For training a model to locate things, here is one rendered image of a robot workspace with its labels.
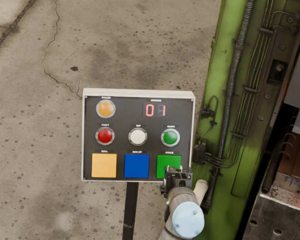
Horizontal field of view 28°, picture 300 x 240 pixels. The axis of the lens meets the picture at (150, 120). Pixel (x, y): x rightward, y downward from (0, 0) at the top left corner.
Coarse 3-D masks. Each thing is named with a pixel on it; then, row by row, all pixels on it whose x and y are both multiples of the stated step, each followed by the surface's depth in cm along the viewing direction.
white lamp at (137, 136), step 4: (132, 132) 182; (136, 132) 182; (140, 132) 182; (132, 136) 182; (136, 136) 182; (140, 136) 182; (144, 136) 182; (132, 140) 182; (136, 140) 182; (140, 140) 182
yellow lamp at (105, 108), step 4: (100, 104) 178; (104, 104) 178; (108, 104) 179; (100, 108) 179; (104, 108) 179; (108, 108) 179; (112, 108) 179; (100, 112) 179; (104, 112) 179; (108, 112) 179
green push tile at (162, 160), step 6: (162, 156) 184; (168, 156) 184; (174, 156) 184; (180, 156) 184; (162, 162) 184; (168, 162) 185; (174, 162) 185; (180, 162) 185; (156, 168) 186; (162, 168) 185; (156, 174) 186; (162, 174) 186
